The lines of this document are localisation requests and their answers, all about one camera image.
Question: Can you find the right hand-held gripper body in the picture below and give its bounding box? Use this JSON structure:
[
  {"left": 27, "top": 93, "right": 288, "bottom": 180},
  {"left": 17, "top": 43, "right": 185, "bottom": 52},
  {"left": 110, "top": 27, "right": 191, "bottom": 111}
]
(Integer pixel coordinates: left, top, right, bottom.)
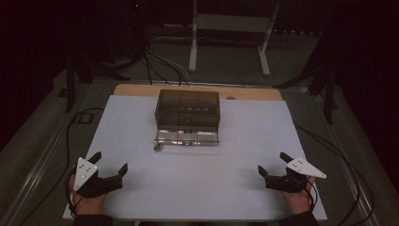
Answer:
[{"left": 264, "top": 155, "right": 327, "bottom": 193}]

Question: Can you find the person's right hand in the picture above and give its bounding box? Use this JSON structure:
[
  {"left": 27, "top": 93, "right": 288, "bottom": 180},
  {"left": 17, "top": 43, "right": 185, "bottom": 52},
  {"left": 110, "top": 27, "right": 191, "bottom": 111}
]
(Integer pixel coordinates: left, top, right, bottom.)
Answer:
[{"left": 280, "top": 176, "right": 316, "bottom": 216}]

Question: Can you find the person's left hand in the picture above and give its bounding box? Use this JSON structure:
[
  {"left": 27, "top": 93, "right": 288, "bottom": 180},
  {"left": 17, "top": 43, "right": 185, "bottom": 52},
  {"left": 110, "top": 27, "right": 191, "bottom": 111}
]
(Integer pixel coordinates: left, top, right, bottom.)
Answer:
[{"left": 68, "top": 173, "right": 108, "bottom": 217}]

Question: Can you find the white table mat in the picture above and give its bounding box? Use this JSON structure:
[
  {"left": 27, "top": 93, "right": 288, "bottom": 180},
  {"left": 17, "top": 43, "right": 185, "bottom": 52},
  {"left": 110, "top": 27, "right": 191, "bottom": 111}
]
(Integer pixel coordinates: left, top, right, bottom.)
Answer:
[{"left": 62, "top": 94, "right": 328, "bottom": 221}]

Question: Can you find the clear organiser drawer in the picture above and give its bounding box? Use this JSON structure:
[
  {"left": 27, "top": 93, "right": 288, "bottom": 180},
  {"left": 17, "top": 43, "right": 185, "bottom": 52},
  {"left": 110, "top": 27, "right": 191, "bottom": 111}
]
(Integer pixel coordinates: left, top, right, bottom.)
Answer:
[{"left": 154, "top": 129, "right": 220, "bottom": 148}]

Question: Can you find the black floor stand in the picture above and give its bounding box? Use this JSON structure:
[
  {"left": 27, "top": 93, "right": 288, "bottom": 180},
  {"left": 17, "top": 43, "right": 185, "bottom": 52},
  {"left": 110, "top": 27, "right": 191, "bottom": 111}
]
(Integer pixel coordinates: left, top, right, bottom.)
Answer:
[
  {"left": 63, "top": 53, "right": 132, "bottom": 114},
  {"left": 272, "top": 31, "right": 341, "bottom": 125}
]

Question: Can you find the dark transparent organiser box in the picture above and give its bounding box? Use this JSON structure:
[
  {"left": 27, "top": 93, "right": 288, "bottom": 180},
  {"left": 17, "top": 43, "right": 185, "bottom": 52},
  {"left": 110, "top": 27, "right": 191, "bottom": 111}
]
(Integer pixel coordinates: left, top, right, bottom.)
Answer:
[{"left": 154, "top": 89, "right": 221, "bottom": 133}]

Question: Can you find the white metal stand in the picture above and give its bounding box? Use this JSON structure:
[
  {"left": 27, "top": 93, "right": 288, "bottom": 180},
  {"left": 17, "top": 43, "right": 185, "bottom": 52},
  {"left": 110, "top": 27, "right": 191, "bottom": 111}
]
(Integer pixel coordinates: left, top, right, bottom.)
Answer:
[{"left": 188, "top": 0, "right": 280, "bottom": 77}]

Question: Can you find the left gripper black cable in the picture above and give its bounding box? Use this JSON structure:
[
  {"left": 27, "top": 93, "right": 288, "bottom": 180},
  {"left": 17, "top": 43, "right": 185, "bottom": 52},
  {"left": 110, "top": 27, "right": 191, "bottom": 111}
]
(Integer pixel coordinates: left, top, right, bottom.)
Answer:
[{"left": 18, "top": 107, "right": 105, "bottom": 226}]

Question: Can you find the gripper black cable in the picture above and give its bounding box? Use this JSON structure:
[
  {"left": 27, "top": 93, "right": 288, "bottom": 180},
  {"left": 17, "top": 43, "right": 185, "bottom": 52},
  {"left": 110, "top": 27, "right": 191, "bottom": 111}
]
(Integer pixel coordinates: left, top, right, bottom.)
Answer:
[
  {"left": 18, "top": 107, "right": 105, "bottom": 226},
  {"left": 294, "top": 121, "right": 376, "bottom": 226}
]

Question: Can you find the black rectangular frame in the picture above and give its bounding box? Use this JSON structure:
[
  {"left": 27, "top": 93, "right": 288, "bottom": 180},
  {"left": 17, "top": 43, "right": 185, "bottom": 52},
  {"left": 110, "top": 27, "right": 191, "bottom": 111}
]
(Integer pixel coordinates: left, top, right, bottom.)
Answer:
[{"left": 72, "top": 111, "right": 95, "bottom": 125}]

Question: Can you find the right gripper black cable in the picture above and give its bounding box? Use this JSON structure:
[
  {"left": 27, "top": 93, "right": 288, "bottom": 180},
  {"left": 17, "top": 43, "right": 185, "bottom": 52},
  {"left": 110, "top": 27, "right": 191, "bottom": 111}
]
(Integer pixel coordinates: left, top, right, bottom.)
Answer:
[{"left": 294, "top": 121, "right": 376, "bottom": 226}]

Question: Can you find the metal floor rail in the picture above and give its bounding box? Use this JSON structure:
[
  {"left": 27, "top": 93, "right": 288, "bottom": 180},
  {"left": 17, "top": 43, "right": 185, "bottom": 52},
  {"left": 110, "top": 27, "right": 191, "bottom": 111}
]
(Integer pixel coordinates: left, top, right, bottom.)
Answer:
[
  {"left": 93, "top": 78, "right": 310, "bottom": 92},
  {"left": 0, "top": 106, "right": 83, "bottom": 226}
]

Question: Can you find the bundle of floor cables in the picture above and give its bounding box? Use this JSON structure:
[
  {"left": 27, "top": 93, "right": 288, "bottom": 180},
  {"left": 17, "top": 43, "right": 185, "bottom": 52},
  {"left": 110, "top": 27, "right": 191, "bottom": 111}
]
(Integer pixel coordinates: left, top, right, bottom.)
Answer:
[{"left": 143, "top": 46, "right": 193, "bottom": 87}]

